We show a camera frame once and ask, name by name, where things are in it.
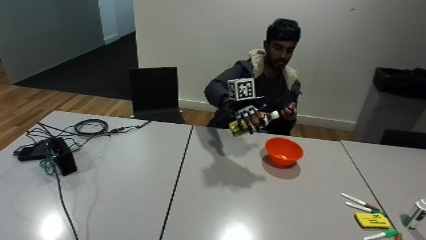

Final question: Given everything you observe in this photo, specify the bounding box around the white spray bottle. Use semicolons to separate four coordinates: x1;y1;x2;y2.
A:
405;198;426;230

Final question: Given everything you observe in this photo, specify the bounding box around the green cable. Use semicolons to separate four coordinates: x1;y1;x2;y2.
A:
39;151;60;177

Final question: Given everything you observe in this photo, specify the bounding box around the grey bin with black bag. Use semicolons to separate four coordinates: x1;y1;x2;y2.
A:
353;66;426;145

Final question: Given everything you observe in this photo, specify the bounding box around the black power adapter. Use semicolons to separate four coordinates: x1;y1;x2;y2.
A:
15;142;51;162

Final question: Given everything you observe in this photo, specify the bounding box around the yellow label bottle white cap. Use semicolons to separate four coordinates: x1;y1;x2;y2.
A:
228;110;281;138

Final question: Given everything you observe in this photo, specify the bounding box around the long black cable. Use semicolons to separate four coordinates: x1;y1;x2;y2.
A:
52;166;83;240

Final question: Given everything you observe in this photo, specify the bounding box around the dark chair back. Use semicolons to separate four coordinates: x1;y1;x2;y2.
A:
380;128;426;150

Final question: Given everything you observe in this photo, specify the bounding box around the white cube with black markers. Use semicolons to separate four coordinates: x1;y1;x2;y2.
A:
227;77;259;102

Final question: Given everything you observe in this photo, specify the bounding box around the orange plastic bowl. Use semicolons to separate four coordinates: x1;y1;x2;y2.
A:
264;136;305;168

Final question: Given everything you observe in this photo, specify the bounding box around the yellow sponge eraser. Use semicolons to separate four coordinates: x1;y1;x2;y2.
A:
353;211;393;230

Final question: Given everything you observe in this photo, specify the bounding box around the black box device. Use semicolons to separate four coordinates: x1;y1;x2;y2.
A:
46;136;80;177

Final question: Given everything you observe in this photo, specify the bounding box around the coiled black cable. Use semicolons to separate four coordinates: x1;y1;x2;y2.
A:
72;118;153;137

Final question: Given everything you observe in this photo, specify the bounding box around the white marker with green cap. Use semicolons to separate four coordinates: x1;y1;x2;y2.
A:
362;229;400;240
344;201;388;216

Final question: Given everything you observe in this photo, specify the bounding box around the black chair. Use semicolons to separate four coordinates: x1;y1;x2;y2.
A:
128;66;187;125

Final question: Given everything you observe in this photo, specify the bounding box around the white marker with red cap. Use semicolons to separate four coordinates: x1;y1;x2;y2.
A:
340;192;382;212

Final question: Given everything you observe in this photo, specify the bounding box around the the person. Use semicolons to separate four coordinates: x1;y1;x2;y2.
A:
204;18;304;136

